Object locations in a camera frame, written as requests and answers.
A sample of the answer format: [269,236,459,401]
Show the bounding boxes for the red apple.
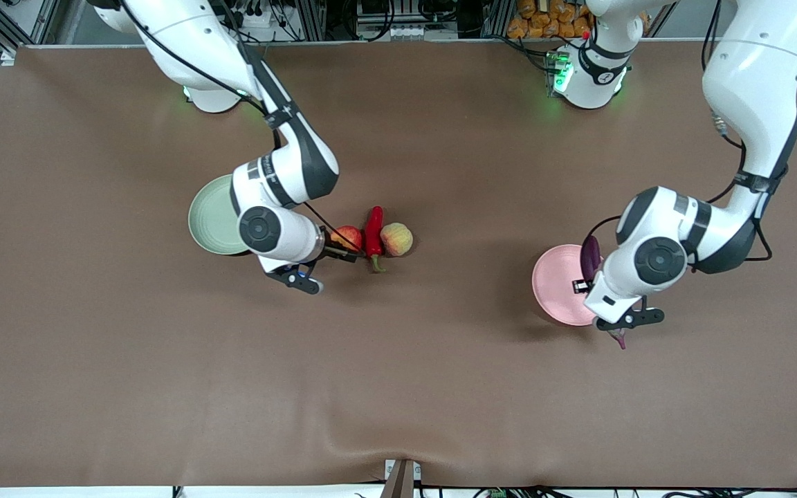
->
[331,225,364,253]

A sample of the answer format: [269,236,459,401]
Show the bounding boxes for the purple eggplant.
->
[580,235,627,350]

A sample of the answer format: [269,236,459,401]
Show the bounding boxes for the red chili pepper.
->
[364,206,391,274]

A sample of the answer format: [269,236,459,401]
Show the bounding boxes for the yellow pink peach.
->
[380,223,414,257]

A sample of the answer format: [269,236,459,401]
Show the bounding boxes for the pink plate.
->
[531,244,603,326]

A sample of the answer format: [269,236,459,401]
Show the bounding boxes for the pale green plate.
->
[187,174,250,256]

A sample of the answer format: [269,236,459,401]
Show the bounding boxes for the brown table cloth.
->
[0,38,797,488]

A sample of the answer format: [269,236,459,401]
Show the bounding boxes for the grey base connector box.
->
[545,50,574,98]

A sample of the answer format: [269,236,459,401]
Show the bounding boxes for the white power strip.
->
[388,24,458,41]

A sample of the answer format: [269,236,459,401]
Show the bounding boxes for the orange netted fruit bag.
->
[507,0,593,40]

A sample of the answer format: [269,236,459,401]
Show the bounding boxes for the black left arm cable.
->
[582,0,774,274]

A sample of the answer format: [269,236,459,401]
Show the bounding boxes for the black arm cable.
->
[582,0,774,274]
[118,0,365,257]

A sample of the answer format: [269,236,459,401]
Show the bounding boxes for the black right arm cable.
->
[118,0,365,257]

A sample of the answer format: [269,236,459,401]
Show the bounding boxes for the aluminium frame post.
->
[295,0,327,42]
[482,0,513,39]

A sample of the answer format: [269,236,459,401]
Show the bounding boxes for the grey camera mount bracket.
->
[383,459,422,498]

